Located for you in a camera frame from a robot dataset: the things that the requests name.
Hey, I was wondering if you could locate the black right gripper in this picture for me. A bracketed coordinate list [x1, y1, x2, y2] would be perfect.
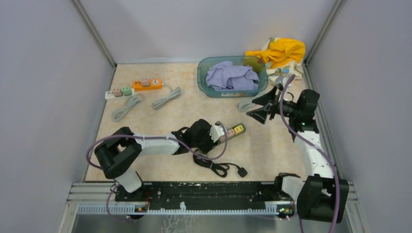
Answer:
[246, 85, 300, 124]

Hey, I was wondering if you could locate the grey power strip cable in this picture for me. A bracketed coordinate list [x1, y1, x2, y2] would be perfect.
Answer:
[237, 95, 268, 113]

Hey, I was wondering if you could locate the green power strip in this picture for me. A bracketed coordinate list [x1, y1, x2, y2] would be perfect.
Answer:
[225, 123, 246, 141]

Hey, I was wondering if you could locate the yellow usb charger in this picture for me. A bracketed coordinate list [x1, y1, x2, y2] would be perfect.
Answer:
[233, 125, 244, 135]

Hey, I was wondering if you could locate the black cable with plug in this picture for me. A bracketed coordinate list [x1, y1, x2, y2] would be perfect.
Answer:
[192, 151, 248, 179]

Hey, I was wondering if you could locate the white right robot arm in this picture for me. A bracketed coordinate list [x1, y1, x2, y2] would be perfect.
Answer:
[246, 87, 349, 224]

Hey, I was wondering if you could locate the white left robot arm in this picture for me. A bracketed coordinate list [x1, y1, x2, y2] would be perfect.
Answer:
[86, 119, 228, 201]

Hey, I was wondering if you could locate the teal plastic basin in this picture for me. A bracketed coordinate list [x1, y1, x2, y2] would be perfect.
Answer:
[197, 56, 268, 98]

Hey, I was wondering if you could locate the white patterned cloth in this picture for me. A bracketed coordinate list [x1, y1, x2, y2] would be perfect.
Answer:
[266, 61, 304, 85]

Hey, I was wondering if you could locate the purple cloth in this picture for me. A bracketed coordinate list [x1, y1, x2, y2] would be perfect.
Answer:
[206, 61, 259, 91]

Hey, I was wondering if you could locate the yellow cloth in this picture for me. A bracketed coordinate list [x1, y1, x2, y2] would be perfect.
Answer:
[245, 38, 306, 69]

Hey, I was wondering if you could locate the orange power strip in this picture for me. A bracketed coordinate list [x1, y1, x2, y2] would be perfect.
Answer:
[132, 79, 162, 92]

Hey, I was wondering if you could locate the green charger on white strip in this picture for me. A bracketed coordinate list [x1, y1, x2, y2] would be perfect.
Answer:
[121, 86, 133, 96]

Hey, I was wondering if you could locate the pink charger on white strip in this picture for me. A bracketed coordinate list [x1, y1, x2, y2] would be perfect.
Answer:
[112, 88, 123, 98]

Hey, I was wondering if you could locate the small white power strip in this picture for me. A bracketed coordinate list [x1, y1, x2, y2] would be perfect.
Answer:
[105, 89, 137, 101]

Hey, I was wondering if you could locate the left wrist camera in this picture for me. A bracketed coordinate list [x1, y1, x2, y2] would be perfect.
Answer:
[209, 125, 226, 142]

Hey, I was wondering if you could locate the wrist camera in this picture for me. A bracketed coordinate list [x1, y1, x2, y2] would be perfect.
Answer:
[275, 76, 288, 92]
[209, 125, 226, 142]

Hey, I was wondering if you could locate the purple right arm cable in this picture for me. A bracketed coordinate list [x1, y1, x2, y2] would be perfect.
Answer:
[278, 74, 341, 233]

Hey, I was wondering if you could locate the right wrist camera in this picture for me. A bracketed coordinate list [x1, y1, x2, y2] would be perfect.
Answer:
[275, 76, 288, 92]

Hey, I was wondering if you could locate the grey coiled cable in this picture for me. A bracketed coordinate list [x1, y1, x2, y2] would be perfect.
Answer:
[152, 84, 182, 110]

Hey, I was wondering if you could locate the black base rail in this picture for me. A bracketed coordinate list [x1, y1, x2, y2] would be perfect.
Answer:
[115, 182, 296, 214]

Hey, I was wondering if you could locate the small strip grey cable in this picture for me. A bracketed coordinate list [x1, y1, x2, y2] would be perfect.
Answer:
[111, 93, 145, 122]

